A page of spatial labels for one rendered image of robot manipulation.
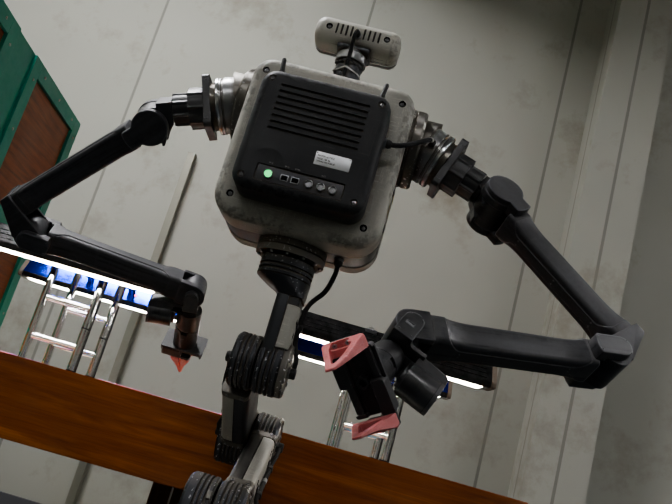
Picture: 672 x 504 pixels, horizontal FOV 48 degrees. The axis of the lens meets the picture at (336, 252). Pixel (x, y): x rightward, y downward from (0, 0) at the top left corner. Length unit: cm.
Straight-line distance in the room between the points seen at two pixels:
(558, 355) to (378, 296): 283
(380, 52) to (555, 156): 290
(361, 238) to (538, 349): 37
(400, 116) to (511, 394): 280
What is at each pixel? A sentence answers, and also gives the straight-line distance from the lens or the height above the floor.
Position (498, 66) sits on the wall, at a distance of 468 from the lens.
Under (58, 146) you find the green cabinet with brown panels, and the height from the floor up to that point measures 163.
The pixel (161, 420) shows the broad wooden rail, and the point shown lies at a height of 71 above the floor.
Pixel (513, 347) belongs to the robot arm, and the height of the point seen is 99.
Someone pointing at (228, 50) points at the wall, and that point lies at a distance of 468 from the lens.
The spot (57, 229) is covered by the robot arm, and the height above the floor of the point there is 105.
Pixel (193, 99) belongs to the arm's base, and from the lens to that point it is 163.
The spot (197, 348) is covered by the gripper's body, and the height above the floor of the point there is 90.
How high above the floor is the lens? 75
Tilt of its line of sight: 14 degrees up
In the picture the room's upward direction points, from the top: 16 degrees clockwise
